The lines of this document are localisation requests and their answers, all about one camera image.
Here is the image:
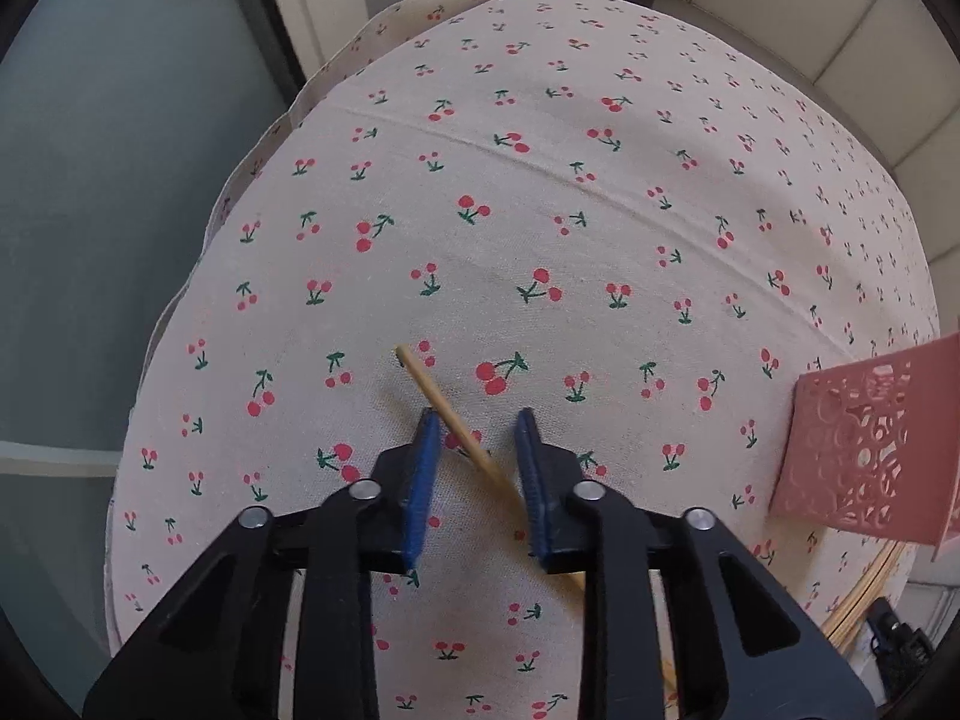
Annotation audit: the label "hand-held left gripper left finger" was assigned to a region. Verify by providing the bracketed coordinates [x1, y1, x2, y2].
[82, 409, 443, 720]

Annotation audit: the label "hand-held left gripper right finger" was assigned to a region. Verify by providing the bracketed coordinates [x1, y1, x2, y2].
[514, 409, 875, 720]

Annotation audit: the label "bamboo chopstick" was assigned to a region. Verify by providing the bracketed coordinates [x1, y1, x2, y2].
[821, 538, 902, 629]
[826, 559, 901, 644]
[394, 345, 680, 706]

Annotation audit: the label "pink perforated utensil holder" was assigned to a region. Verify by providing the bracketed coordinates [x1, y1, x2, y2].
[769, 331, 960, 560]

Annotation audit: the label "cherry print tablecloth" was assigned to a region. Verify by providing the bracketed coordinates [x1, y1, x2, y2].
[101, 0, 942, 720]

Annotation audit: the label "black clamp device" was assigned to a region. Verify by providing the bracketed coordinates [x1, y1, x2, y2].
[862, 598, 935, 691]

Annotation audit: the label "frosted glass sliding door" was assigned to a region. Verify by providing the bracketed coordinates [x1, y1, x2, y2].
[0, 0, 308, 691]

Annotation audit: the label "white kitchen cabinets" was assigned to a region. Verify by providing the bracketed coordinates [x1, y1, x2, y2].
[652, 0, 960, 256]

